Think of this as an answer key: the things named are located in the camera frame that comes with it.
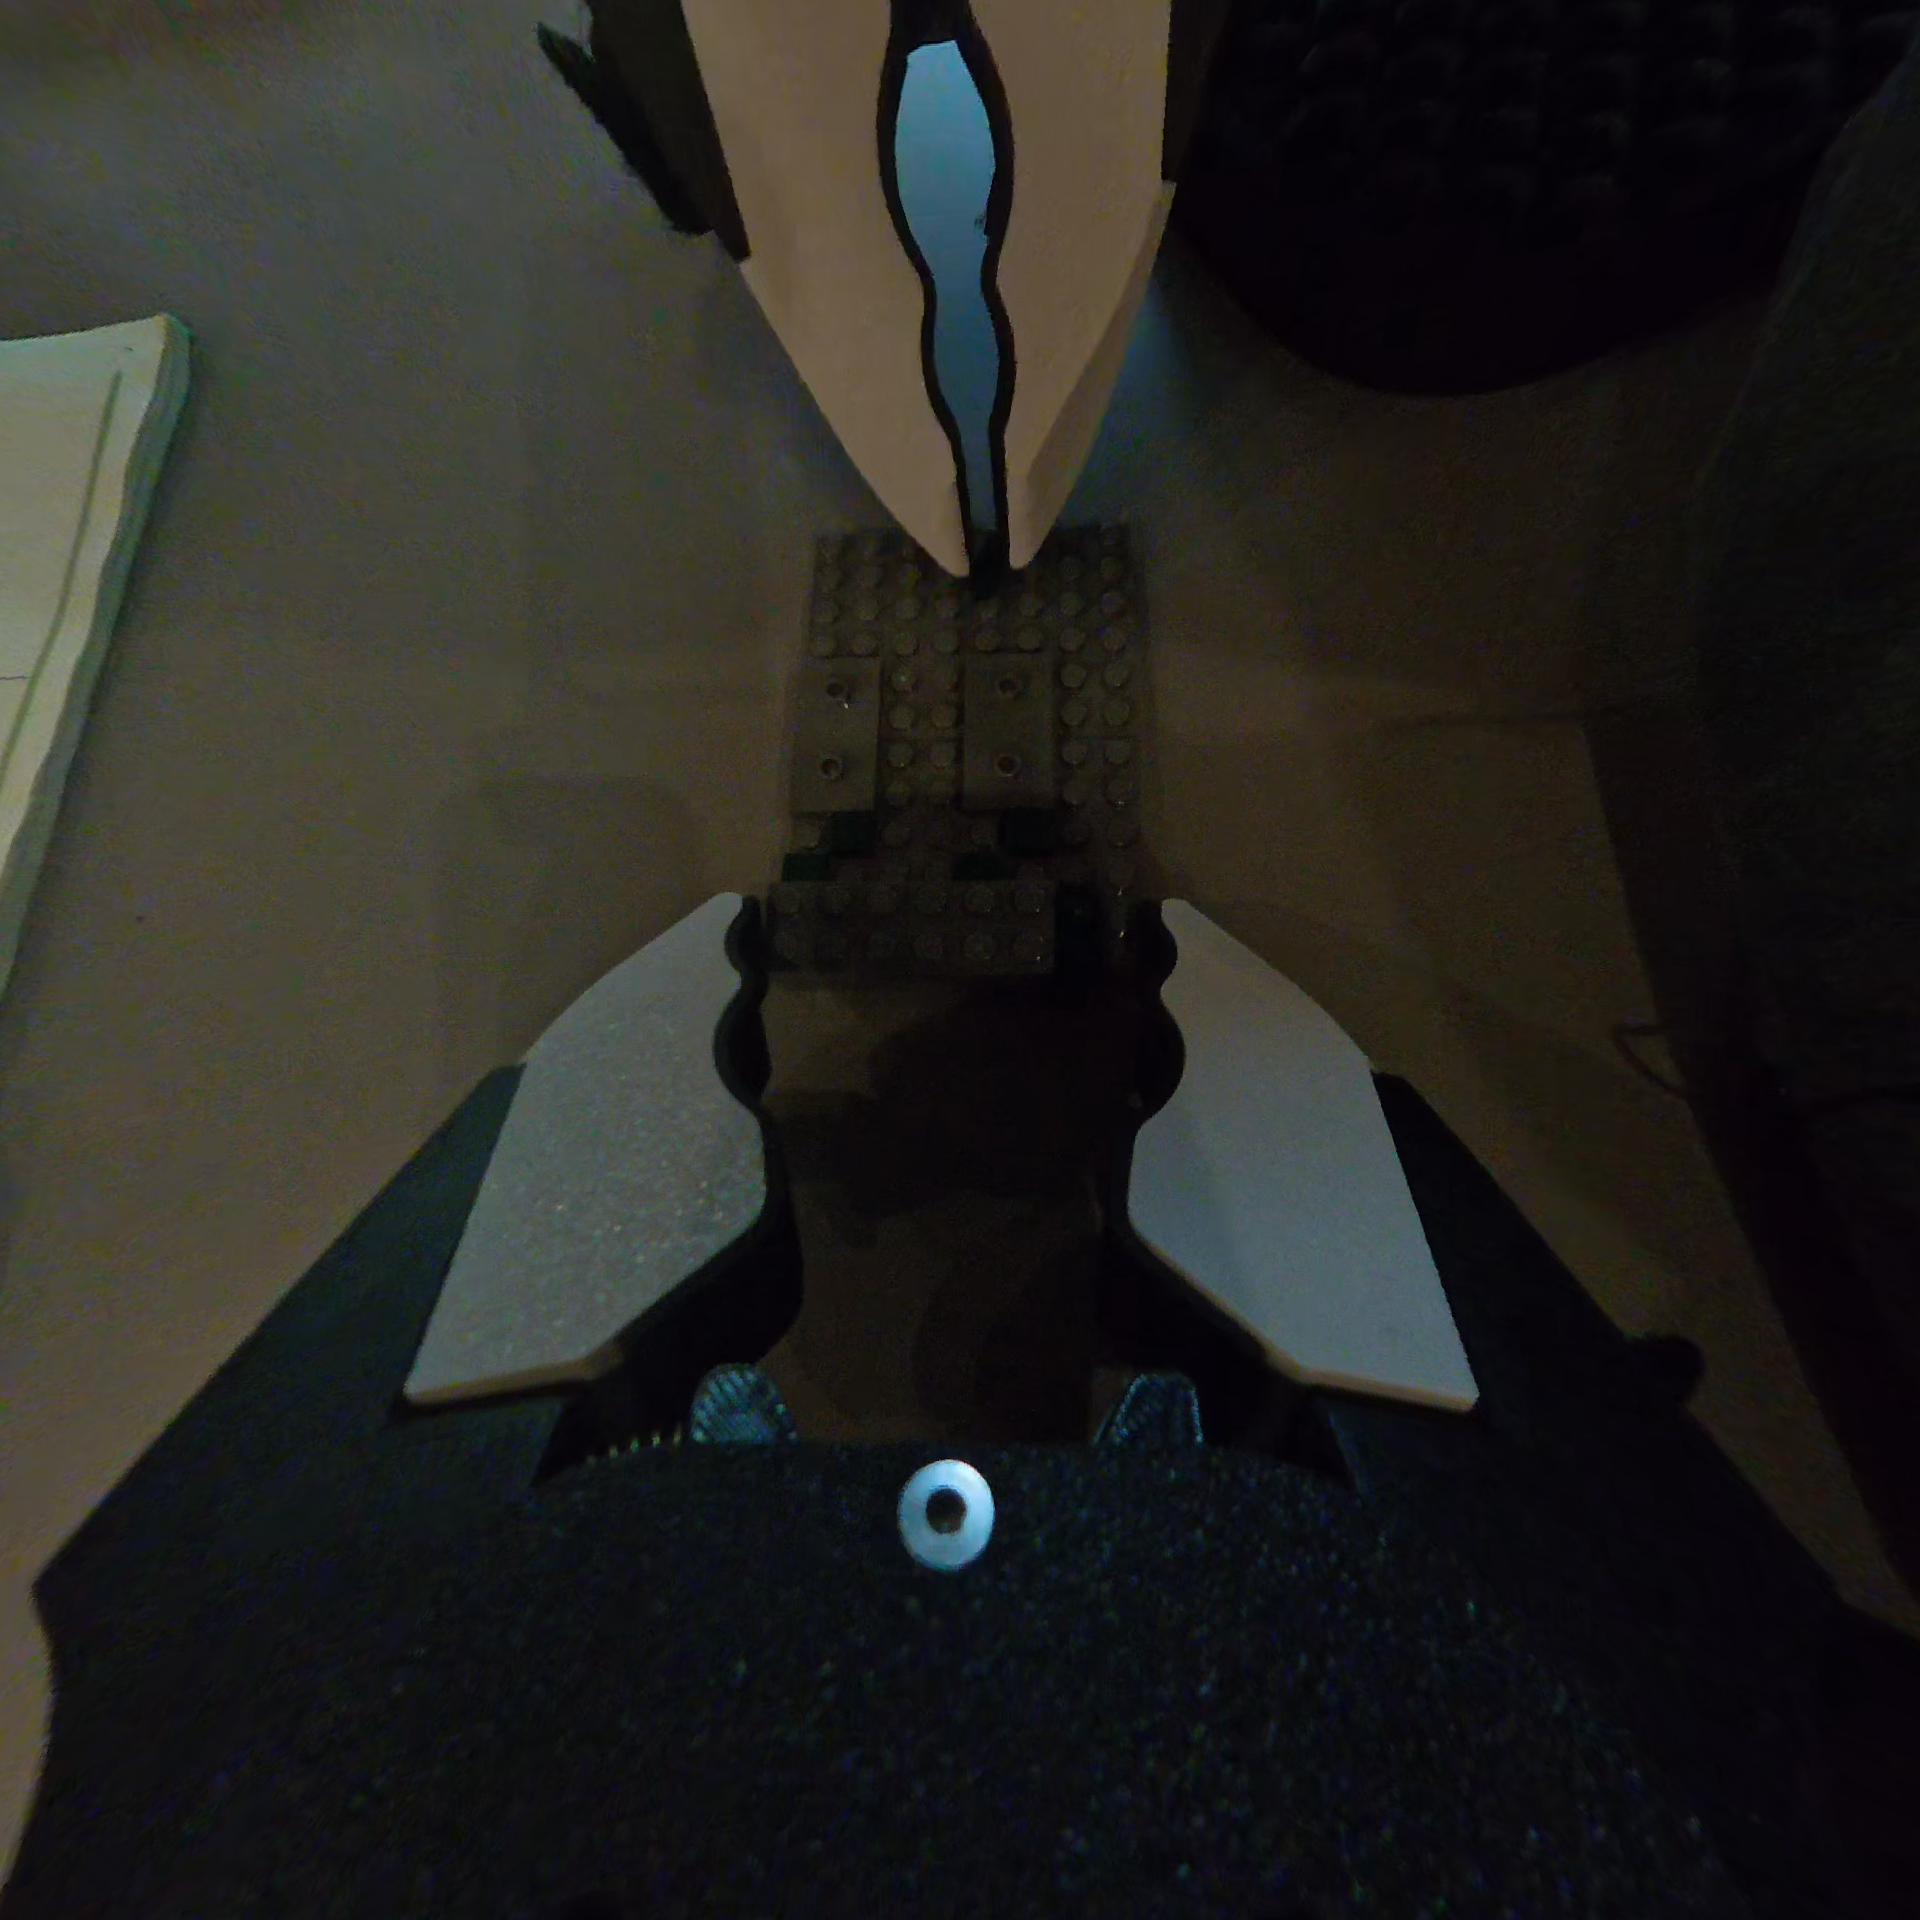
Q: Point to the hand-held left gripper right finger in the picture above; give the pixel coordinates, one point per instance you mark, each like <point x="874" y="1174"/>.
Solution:
<point x="1290" y="1184"/>

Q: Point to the grey brick baseplate build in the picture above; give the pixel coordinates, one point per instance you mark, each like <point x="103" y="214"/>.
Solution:
<point x="900" y="722"/>

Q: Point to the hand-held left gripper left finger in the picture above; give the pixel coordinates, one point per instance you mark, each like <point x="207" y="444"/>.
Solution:
<point x="600" y="1171"/>

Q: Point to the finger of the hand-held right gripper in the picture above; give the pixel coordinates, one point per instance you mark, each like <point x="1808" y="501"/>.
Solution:
<point x="1079" y="196"/>
<point x="810" y="196"/>

